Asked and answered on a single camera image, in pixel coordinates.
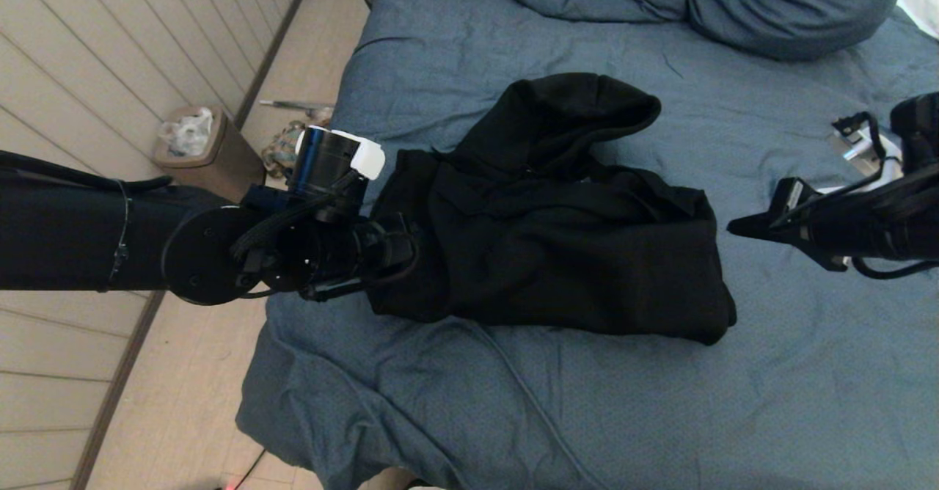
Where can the thin stick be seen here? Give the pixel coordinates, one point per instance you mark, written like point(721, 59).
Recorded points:
point(293, 103)

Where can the blue bed sheet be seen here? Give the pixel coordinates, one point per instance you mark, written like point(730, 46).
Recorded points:
point(770, 417)

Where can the blue pillow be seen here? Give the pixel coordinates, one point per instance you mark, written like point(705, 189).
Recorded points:
point(792, 6)

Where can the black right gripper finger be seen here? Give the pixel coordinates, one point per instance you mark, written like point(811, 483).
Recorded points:
point(770, 220)
point(770, 237)

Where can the brown trash bin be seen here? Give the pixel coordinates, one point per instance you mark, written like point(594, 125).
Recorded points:
point(220, 167)

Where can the black garment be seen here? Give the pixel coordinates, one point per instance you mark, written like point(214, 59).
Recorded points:
point(550, 255)

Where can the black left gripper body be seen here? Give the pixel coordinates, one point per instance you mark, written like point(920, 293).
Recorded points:
point(389, 248)

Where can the colourful rag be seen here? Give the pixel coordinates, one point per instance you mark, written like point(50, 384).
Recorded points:
point(282, 149)

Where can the clear plastic bin bag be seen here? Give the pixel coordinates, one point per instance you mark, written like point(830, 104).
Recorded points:
point(187, 134)

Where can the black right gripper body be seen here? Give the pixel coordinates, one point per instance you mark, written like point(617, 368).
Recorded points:
point(818, 226)

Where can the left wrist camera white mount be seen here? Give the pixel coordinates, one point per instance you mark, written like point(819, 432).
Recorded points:
point(330, 167)

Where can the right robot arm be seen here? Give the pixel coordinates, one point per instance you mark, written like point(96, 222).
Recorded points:
point(895, 218)

